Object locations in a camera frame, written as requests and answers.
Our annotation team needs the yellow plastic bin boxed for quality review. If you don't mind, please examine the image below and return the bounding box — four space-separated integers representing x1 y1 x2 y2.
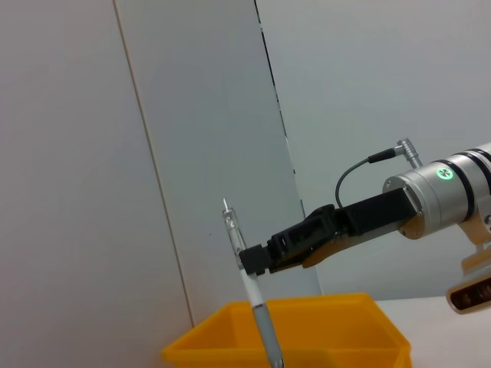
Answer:
160 293 412 368

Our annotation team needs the silver pen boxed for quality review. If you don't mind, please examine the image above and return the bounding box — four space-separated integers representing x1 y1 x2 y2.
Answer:
222 197 285 368

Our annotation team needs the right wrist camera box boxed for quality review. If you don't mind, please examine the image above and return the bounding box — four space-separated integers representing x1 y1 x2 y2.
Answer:
447 245 491 315

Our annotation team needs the right gripper cable with plug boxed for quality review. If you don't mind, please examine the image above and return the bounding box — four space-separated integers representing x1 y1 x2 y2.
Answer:
335 137 423 210

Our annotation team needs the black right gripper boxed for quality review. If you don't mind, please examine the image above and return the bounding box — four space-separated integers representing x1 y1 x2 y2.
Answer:
238 189 417 275

